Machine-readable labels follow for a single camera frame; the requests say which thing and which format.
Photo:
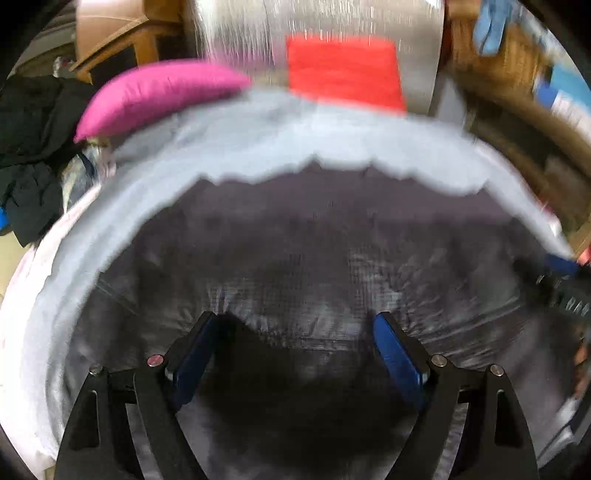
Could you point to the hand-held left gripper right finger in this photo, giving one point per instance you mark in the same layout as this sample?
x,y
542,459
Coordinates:
x,y
399,364

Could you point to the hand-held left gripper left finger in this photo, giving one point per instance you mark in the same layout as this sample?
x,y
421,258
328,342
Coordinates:
x,y
194,364

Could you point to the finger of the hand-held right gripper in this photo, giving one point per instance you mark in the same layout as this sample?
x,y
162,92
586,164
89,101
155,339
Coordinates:
x,y
561,264

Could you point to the dark quilted zip jacket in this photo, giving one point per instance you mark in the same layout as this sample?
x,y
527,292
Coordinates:
x,y
300,258

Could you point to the pile of dark clothes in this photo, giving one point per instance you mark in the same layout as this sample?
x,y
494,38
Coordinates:
x,y
32,138

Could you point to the wooden table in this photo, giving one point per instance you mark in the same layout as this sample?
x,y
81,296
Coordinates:
x,y
517,138

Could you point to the blue cardboard box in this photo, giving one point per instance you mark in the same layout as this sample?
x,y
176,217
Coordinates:
x,y
565,92

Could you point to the pale pink bed sheet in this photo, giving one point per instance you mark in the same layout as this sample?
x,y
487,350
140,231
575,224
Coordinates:
x,y
23,332

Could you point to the wicker basket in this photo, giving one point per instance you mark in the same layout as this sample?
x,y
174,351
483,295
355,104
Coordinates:
x,y
489,69

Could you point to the floral cloth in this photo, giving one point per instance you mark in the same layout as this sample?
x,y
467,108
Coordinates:
x,y
87,161

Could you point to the grey blanket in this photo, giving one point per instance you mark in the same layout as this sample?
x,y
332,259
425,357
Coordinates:
x,y
277,138

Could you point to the light blue cloth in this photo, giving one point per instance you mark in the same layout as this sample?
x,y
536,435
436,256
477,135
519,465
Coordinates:
x,y
494,23

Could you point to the pink pillow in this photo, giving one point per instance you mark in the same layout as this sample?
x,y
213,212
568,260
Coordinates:
x,y
157,92

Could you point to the red pillow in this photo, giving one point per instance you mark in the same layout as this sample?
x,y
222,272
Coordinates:
x,y
344,71

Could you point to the wooden cabinet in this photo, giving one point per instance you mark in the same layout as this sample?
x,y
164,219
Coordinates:
x,y
129,50

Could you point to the silver foil insulation mat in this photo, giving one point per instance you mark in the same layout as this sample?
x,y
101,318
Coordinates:
x,y
323,18

